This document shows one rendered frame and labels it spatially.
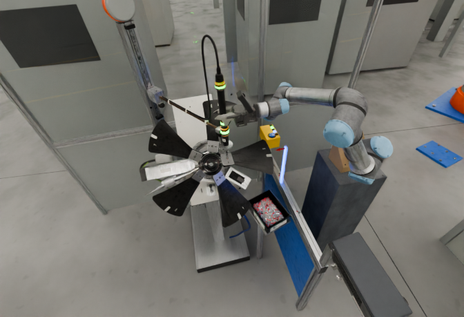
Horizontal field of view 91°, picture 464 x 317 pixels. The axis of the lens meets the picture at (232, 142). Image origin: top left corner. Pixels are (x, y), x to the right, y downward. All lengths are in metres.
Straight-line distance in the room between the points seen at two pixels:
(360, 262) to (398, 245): 1.67
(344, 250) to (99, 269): 2.10
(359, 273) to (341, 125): 0.52
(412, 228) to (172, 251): 2.24
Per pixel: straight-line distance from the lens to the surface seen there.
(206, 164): 1.21
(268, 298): 2.17
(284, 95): 1.23
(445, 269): 2.74
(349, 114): 0.98
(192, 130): 1.48
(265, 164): 1.29
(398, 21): 5.25
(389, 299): 0.98
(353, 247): 1.01
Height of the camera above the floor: 2.10
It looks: 42 degrees down
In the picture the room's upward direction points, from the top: 4 degrees counter-clockwise
